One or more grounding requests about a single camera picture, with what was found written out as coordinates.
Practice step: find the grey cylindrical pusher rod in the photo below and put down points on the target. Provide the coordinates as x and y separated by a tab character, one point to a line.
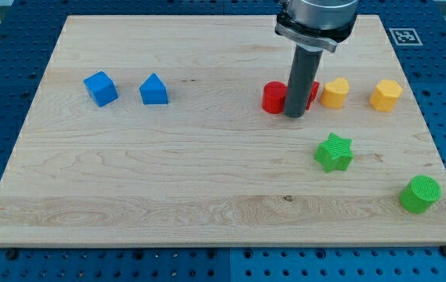
303	71

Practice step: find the green cylinder block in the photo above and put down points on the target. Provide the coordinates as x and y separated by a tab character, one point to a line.
420	194

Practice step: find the light wooden board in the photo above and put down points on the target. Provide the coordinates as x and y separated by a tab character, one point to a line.
212	168

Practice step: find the red cylinder block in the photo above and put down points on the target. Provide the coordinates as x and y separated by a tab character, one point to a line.
273	100

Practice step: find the yellow heart block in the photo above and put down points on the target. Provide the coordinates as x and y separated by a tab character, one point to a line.
334	93

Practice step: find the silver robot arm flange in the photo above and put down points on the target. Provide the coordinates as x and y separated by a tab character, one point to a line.
316	25

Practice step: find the blue triangle block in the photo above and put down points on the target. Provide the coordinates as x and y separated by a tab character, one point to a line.
153	91

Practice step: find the yellow hexagon block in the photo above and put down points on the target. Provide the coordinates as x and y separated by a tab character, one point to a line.
385	95

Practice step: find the green star block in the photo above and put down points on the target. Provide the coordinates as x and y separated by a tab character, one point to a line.
334	154

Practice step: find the red block behind rod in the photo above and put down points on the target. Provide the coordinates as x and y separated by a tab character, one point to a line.
313	93

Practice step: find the blue cube block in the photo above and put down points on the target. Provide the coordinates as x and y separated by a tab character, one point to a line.
101	88

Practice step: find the white fiducial marker tag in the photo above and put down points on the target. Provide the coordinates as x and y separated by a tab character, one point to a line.
403	36

